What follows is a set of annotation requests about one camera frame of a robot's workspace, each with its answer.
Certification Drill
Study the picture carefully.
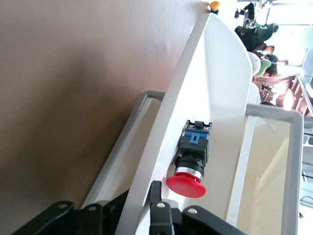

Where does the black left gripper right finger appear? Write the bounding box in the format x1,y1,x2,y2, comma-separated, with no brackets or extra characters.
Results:
148,180,246,235

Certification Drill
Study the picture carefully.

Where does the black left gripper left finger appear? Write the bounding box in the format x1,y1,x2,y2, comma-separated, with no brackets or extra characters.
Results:
11,189,131,235

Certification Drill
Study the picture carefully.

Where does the red mushroom push button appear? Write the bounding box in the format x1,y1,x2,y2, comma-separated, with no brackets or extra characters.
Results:
166,119,213,199

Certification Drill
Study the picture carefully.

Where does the white plastic panel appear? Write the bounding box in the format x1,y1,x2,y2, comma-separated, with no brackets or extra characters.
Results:
114,11,253,235

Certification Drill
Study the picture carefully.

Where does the off-white plastic drawer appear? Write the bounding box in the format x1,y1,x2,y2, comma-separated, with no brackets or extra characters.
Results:
246,115,292,235

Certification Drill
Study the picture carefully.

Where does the orange mushroom push button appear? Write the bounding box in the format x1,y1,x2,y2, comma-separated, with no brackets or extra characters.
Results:
208,0,221,13

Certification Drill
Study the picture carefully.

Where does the grey plastic bin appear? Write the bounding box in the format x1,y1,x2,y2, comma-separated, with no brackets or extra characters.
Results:
81,90,306,235

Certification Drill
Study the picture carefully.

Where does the brown background table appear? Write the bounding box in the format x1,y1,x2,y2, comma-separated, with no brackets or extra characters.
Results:
259,74,313,118

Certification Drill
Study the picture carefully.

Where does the person in black shirt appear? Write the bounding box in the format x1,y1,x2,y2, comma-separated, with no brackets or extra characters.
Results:
262,45,289,75

